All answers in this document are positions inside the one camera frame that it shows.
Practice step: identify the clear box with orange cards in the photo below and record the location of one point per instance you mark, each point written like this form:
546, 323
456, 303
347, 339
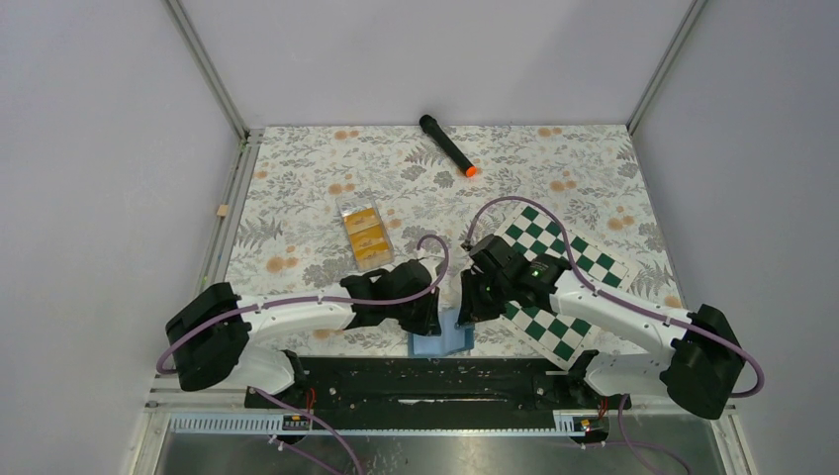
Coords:
369, 242

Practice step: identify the slotted cable duct rail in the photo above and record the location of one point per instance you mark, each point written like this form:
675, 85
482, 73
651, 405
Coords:
522, 424

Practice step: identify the blue card holder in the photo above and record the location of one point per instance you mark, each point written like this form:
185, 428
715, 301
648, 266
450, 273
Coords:
453, 338

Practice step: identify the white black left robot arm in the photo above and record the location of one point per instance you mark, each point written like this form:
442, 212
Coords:
217, 337

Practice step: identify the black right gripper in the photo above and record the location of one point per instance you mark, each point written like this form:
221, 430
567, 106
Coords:
472, 310

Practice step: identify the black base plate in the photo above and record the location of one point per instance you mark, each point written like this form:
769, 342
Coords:
345, 384

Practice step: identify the floral tablecloth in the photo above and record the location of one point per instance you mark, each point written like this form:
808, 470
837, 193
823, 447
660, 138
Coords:
290, 237

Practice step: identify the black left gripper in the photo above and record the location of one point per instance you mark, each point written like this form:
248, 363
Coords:
429, 323

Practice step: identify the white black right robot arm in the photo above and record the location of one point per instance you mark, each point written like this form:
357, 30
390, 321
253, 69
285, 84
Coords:
613, 343

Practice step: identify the black marker orange tip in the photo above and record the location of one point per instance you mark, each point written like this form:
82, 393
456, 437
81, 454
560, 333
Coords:
430, 126

